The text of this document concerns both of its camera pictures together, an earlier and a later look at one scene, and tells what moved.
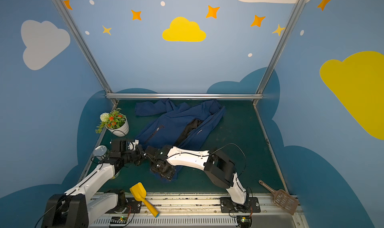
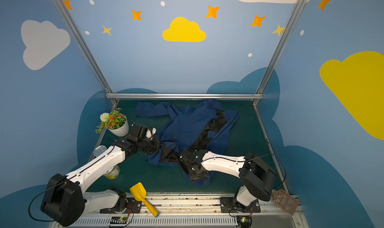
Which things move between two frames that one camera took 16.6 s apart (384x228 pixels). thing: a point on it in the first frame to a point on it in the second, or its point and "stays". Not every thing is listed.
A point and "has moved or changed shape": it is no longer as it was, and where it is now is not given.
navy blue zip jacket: x=177 y=125 has moved or changed shape
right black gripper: x=163 y=170 to x=186 y=164
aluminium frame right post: x=280 y=44 stays
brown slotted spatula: x=282 y=199 stays
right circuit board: x=244 y=221 stays
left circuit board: x=118 y=220 stays
